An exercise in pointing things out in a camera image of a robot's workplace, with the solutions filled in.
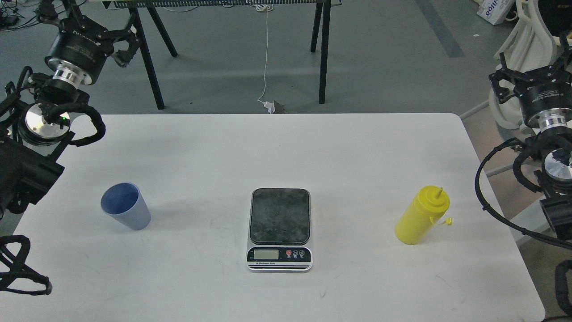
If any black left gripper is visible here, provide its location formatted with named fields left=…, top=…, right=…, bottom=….
left=36, top=0, right=143, bottom=85

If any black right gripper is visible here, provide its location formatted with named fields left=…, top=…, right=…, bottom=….
left=488, top=34, right=572, bottom=128

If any blue ribbed plastic cup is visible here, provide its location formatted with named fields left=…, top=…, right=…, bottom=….
left=100, top=182, right=151, bottom=231

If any yellow squeeze seasoning bottle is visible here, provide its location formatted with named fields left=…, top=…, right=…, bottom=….
left=395, top=186, right=452, bottom=245

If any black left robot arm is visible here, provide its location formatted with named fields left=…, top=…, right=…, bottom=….
left=0, top=0, right=141, bottom=214

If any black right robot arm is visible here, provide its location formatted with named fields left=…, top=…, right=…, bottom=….
left=475, top=30, right=572, bottom=250

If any digital kitchen scale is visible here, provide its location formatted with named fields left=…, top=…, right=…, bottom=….
left=246, top=188, right=313, bottom=272

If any white office chair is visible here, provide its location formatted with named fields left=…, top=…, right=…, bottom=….
left=460, top=0, right=571, bottom=135

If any black trestle table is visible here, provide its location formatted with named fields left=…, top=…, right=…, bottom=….
left=101, top=0, right=342, bottom=110

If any white printed bag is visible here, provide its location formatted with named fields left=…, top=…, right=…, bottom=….
left=475, top=0, right=516, bottom=25

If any white cable on floor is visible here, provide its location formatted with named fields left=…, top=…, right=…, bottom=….
left=256, top=2, right=278, bottom=114

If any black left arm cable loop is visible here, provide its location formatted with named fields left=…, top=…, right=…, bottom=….
left=0, top=235, right=53, bottom=297

